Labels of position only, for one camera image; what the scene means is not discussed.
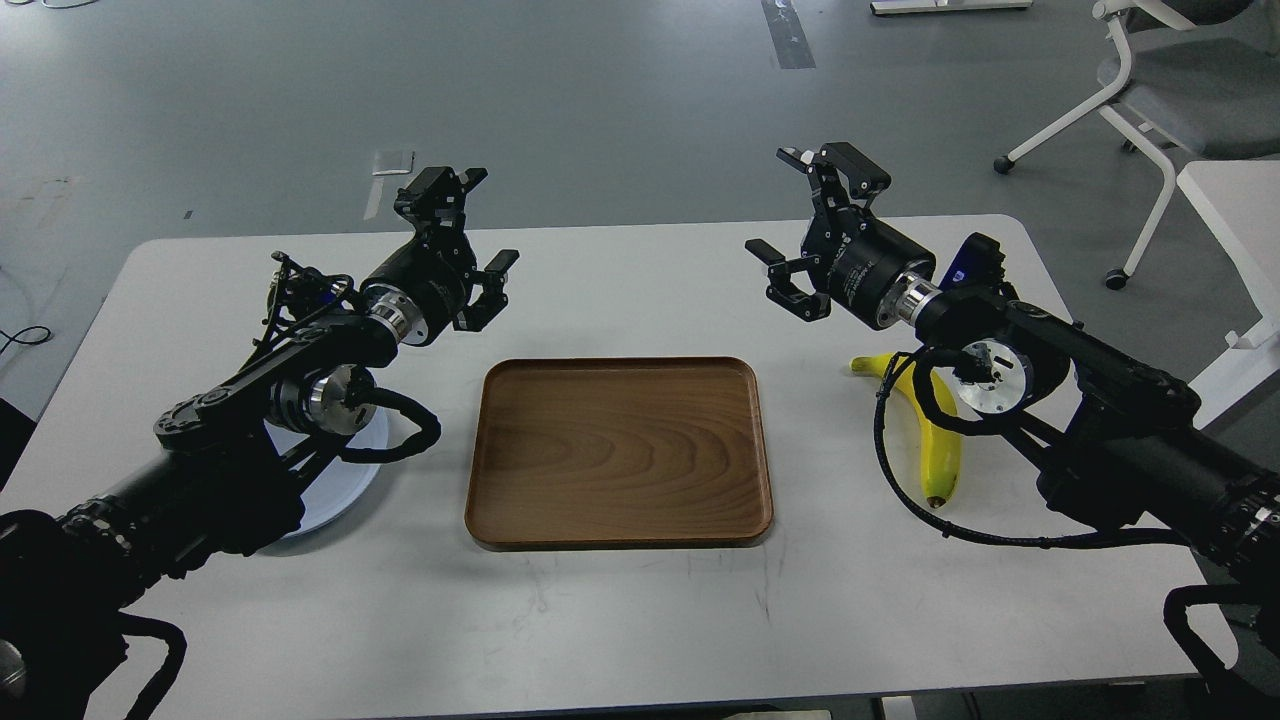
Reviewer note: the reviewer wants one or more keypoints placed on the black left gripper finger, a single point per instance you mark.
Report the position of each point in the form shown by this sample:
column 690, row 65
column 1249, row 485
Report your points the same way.
column 434, row 203
column 493, row 298

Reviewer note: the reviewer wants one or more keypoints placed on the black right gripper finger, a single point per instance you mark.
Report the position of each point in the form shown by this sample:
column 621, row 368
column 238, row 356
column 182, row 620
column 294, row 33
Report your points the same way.
column 781, row 288
column 843, row 182

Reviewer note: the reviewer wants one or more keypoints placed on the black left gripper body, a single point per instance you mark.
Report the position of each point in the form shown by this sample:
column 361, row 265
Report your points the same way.
column 430, row 272

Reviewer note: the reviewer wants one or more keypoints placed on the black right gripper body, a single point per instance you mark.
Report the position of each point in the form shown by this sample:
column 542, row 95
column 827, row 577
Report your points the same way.
column 859, row 262

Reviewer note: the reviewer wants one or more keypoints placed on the light blue round plate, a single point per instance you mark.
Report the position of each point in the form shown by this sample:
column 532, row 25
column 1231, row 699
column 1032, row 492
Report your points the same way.
column 342, row 483

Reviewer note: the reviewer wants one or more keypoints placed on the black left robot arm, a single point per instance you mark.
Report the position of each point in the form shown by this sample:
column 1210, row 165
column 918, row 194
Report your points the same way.
column 235, row 460

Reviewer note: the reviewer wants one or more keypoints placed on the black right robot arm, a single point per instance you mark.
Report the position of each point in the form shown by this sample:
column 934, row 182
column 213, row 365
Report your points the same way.
column 1113, row 439

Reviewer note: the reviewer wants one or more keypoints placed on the yellow banana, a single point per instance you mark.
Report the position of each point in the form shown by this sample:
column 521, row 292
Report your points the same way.
column 940, row 450

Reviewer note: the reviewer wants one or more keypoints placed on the brown wooden tray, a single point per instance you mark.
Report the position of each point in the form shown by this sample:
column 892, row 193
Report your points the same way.
column 619, row 453

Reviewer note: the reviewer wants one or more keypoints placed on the white grey office chair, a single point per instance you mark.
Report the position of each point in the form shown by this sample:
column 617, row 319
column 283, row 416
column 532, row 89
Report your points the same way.
column 1216, row 98

